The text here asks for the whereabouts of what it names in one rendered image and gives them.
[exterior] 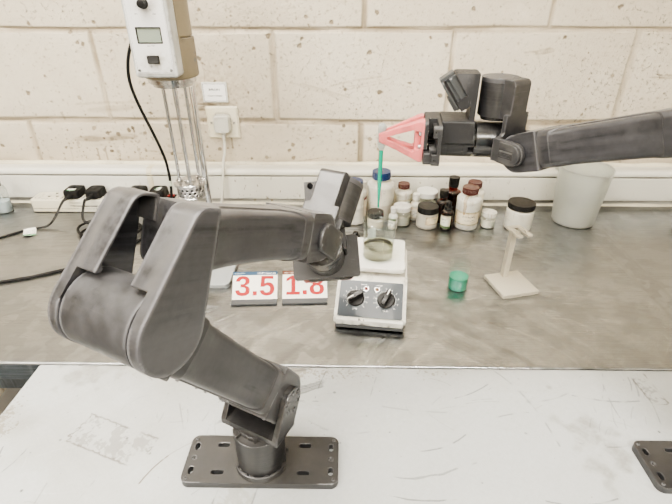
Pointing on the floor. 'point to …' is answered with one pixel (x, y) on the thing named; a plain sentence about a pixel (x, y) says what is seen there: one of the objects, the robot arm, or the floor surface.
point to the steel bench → (288, 340)
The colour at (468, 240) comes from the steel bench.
